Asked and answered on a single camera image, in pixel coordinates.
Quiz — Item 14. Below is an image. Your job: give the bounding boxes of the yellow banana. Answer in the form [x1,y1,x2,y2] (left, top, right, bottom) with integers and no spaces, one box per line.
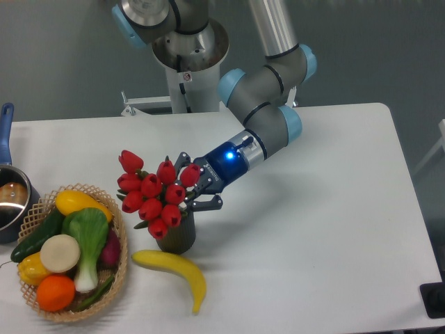
[131,250,207,314]

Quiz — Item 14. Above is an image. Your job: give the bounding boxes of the woven wicker basket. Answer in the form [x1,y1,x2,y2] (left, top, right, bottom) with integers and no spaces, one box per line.
[18,184,128,323]

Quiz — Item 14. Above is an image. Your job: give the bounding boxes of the green bok choy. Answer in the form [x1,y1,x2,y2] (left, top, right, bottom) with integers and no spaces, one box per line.
[62,207,108,293]

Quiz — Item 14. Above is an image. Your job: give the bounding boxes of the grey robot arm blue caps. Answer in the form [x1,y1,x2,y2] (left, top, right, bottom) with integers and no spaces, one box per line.
[112,1,317,212]

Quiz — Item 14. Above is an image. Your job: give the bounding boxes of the yellow squash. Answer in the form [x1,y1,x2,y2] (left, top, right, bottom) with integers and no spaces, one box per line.
[55,190,113,223]

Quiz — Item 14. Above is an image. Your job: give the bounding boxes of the white furniture piece at right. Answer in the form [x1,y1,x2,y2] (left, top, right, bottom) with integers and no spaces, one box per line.
[426,119,445,161]

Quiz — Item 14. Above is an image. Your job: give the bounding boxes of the dark grey ribbed vase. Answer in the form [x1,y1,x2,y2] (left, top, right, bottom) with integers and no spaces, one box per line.
[156,211,196,255]

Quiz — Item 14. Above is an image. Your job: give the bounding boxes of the black device at table edge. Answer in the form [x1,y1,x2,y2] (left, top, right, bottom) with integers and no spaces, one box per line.
[419,282,444,319]

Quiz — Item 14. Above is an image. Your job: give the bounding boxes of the purple sweet potato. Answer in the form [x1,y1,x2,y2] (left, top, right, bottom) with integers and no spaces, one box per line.
[99,229,121,267]

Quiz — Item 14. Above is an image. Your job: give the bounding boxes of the orange fruit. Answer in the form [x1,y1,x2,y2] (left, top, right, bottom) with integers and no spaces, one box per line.
[36,274,76,312]

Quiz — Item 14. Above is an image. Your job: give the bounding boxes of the dark green cucumber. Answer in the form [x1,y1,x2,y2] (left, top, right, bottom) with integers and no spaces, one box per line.
[10,208,65,263]

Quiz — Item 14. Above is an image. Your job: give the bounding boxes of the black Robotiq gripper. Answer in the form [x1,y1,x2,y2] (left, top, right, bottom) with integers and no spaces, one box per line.
[174,141,248,212]

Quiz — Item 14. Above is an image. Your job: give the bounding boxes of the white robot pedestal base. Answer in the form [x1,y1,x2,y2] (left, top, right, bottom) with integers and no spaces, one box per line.
[120,17,300,117]

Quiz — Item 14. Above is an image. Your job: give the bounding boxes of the yellow lemon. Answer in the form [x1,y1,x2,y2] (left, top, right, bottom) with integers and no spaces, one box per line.
[17,252,51,286]

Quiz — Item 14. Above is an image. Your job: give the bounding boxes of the green bean pod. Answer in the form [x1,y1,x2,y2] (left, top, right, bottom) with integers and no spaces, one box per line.
[74,276,115,312]

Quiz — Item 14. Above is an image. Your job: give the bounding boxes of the red tulip bouquet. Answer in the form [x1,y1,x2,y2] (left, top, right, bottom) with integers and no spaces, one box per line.
[117,150,200,240]

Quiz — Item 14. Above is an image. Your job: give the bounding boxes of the blue handled saucepan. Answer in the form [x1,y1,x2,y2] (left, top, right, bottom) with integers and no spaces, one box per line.
[1,102,40,244]

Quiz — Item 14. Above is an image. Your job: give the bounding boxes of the beige round disc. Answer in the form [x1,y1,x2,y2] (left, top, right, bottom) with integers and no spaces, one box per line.
[40,234,81,273]

